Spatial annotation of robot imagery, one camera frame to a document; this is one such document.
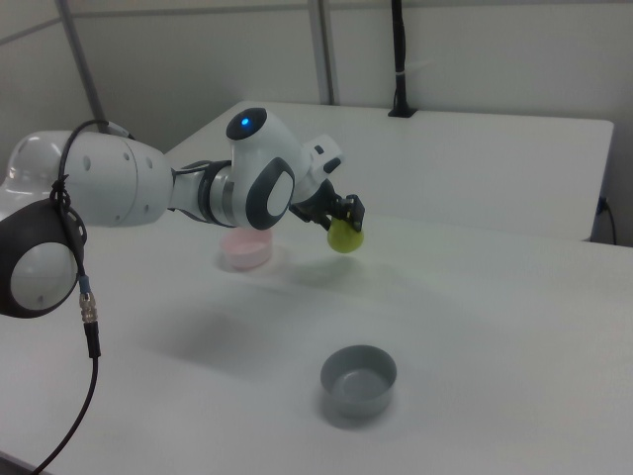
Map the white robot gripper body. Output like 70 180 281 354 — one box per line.
293 134 347 207

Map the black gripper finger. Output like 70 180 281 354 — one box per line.
289 183 338 232
333 193 368 233

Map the green pear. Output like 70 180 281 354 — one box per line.
325 217 368 256

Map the pink bowl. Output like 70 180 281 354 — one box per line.
219 227 275 272

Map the grey bowl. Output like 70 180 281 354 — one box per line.
318 343 400 418

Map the black pole with clamp base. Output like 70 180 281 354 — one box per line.
386 0 417 120

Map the grey partition frame post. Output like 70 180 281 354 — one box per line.
307 0 342 107
56 0 108 124

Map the black cable with metal connector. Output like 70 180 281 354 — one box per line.
27 118 137 475

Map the thin black cable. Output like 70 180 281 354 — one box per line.
596 196 619 245

